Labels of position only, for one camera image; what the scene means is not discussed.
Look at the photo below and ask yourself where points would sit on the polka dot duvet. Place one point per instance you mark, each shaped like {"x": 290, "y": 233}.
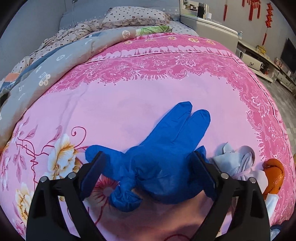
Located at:
{"x": 60, "y": 39}

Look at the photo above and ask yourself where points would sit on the orange peel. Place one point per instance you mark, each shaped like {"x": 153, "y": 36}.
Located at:
{"x": 275, "y": 174}

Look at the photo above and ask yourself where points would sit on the grey knotted sock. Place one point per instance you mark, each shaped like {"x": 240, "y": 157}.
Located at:
{"x": 236, "y": 163}

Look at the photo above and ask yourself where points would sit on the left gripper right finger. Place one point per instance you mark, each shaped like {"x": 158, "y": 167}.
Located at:
{"x": 250, "y": 218}

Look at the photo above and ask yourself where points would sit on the blue rubber glove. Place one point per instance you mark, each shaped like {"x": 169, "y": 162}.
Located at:
{"x": 164, "y": 166}

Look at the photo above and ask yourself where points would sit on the left red knot hanging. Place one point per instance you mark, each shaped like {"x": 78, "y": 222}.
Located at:
{"x": 225, "y": 10}

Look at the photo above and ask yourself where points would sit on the white tv stand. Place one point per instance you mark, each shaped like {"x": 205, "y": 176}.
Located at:
{"x": 283, "y": 78}

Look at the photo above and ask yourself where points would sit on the black thermos bottle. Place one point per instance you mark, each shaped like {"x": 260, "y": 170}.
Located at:
{"x": 200, "y": 10}

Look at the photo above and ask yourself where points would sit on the white bedside cabinet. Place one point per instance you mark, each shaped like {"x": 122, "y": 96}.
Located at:
{"x": 206, "y": 27}

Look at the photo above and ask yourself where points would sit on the black wall television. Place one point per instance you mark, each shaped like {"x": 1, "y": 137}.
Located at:
{"x": 288, "y": 55}

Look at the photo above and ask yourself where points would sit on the yellow pot ornament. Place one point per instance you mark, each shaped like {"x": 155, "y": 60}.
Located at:
{"x": 261, "y": 49}

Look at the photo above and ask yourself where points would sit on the small white bottle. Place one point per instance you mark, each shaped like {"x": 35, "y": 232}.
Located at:
{"x": 240, "y": 35}

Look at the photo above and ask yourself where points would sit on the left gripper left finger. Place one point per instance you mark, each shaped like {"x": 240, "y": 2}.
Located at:
{"x": 46, "y": 220}

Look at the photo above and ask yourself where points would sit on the polka dot pillow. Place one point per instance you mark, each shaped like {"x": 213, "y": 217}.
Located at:
{"x": 122, "y": 16}

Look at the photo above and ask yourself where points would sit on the red knot hanging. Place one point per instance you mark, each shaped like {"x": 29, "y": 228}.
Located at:
{"x": 268, "y": 21}
{"x": 254, "y": 5}
{"x": 225, "y": 10}

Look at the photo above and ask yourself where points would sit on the pink floral bedspread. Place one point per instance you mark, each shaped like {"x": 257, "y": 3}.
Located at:
{"x": 117, "y": 97}

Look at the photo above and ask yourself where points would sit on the centre red knot hanging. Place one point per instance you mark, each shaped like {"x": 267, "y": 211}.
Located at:
{"x": 254, "y": 5}

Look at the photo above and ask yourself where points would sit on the right red knot hanging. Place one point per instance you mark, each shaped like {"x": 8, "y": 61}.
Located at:
{"x": 268, "y": 21}

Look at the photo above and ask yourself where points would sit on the white coffee table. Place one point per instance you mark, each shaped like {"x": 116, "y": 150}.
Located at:
{"x": 259, "y": 63}

